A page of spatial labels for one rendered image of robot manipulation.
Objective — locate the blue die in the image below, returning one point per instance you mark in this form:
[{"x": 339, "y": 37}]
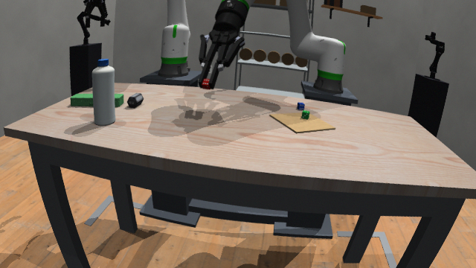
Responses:
[{"x": 300, "y": 106}]

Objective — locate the tan square mat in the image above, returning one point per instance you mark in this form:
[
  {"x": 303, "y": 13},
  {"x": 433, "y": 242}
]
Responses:
[{"x": 300, "y": 125}]

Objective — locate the white plastic bottle with blue cap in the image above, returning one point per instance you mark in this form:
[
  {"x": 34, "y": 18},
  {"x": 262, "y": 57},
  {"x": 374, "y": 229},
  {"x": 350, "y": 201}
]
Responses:
[{"x": 103, "y": 87}]

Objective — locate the green die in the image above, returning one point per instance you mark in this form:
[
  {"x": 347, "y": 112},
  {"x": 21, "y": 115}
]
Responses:
[{"x": 305, "y": 114}]

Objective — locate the red die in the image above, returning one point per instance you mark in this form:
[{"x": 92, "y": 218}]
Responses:
[{"x": 205, "y": 84}]

